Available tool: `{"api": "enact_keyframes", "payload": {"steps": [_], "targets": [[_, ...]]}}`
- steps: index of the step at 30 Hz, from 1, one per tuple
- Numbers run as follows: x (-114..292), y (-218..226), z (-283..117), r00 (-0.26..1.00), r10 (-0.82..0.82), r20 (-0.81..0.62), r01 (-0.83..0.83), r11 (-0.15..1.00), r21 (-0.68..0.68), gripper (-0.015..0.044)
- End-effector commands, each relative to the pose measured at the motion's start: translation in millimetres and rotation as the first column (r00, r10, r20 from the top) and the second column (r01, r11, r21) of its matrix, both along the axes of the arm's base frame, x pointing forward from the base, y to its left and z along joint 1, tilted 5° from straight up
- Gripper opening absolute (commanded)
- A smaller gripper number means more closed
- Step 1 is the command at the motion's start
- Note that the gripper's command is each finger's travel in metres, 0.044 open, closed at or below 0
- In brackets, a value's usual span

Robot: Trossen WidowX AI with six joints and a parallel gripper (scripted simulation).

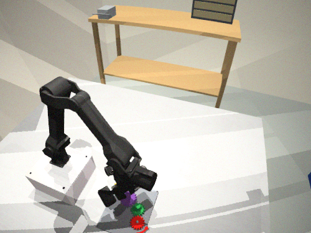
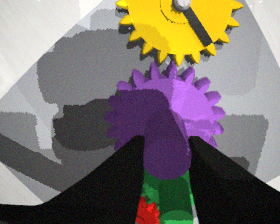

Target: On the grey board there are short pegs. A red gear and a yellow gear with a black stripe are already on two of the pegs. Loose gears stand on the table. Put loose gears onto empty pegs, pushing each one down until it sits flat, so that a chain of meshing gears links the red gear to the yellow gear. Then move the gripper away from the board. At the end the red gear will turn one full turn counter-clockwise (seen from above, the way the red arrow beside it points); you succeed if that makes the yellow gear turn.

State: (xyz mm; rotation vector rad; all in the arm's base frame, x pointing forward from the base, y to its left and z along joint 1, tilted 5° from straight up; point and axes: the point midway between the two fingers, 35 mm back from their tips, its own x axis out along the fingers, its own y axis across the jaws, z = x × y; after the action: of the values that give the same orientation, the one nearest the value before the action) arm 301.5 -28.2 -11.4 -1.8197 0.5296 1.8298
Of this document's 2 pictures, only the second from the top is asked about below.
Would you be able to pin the purple gear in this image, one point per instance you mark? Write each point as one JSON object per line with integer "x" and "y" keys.
{"x": 167, "y": 109}

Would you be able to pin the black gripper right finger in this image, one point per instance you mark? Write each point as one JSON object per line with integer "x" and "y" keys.
{"x": 225, "y": 193}

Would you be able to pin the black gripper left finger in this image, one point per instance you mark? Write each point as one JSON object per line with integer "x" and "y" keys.
{"x": 108, "y": 195}

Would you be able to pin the yellow gear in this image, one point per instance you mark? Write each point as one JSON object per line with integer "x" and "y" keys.
{"x": 179, "y": 33}

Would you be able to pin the green gear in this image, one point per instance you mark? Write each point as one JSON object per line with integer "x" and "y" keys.
{"x": 172, "y": 197}

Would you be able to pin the grey board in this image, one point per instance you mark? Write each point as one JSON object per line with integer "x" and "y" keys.
{"x": 52, "y": 126}

